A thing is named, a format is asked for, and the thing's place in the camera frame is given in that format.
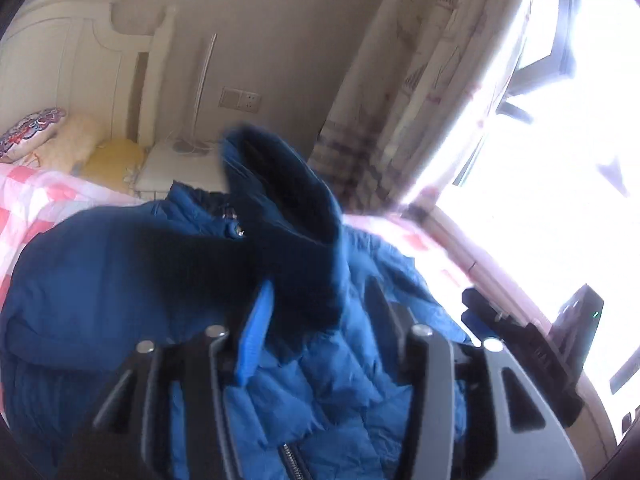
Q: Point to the blue puffer jacket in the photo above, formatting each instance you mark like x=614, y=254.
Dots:
x=125, y=270

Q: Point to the patterned curtain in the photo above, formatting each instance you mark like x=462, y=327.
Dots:
x=425, y=85

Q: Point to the wall socket plate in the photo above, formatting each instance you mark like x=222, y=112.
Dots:
x=241, y=100

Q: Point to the white desk lamp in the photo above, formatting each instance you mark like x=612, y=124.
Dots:
x=200, y=90

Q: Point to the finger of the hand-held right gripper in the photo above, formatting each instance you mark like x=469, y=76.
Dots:
x=487, y=317

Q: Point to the cream fluffy pillow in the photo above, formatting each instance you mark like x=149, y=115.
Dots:
x=67, y=145

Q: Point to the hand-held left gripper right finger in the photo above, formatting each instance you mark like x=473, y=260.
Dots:
x=430, y=385

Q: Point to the white nightstand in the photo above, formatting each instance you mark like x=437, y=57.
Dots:
x=180, y=167

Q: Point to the pink checked bed sheet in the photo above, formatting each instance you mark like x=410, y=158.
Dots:
x=35, y=195

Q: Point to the dark window frame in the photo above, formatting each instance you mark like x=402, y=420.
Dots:
x=562, y=15

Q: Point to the white bed headboard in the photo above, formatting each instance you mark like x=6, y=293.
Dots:
x=65, y=60

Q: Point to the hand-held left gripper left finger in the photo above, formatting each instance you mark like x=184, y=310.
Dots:
x=255, y=340

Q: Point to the embroidered patterned pillow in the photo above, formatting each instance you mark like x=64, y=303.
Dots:
x=27, y=132

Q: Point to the yellow pillow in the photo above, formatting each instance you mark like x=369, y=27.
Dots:
x=115, y=162

